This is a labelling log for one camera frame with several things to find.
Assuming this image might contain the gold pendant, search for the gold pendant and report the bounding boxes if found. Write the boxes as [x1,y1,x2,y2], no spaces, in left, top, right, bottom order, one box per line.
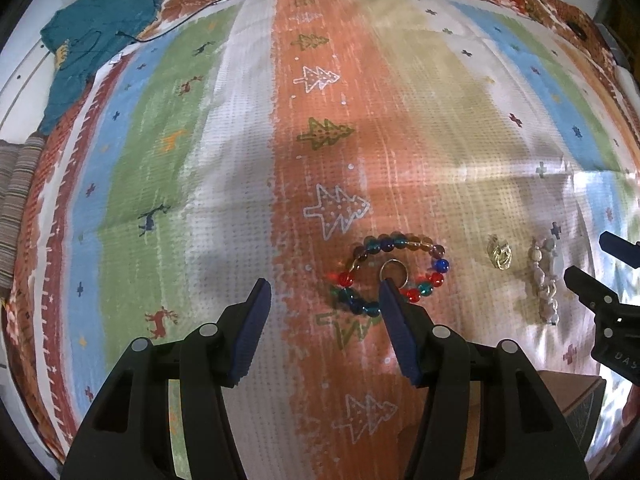
[487,235,513,271]

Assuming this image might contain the white stone bead bracelet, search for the white stone bead bracelet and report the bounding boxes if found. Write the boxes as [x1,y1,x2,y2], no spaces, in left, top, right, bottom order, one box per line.
[527,237,561,326]

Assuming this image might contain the striped grey pillow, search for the striped grey pillow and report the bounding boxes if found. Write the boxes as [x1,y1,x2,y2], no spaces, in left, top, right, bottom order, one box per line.
[1,133,46,296]

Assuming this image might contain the brown cardboard box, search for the brown cardboard box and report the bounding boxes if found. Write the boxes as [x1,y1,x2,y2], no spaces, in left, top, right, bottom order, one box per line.
[397,367,608,480]

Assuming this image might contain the teal knitted sweater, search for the teal knitted sweater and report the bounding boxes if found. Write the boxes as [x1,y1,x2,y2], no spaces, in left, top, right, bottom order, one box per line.
[38,0,162,136]

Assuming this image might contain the colourful striped bed blanket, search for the colourful striped bed blanket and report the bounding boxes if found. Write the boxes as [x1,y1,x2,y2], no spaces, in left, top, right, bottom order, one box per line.
[3,0,639,479]

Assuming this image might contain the silver metal ring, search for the silver metal ring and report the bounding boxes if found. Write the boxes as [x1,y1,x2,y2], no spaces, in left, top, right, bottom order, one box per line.
[377,258,410,286]

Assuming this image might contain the colourful glass bead bracelet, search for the colourful glass bead bracelet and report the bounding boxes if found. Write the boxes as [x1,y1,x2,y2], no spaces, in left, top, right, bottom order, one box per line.
[330,232,452,318]

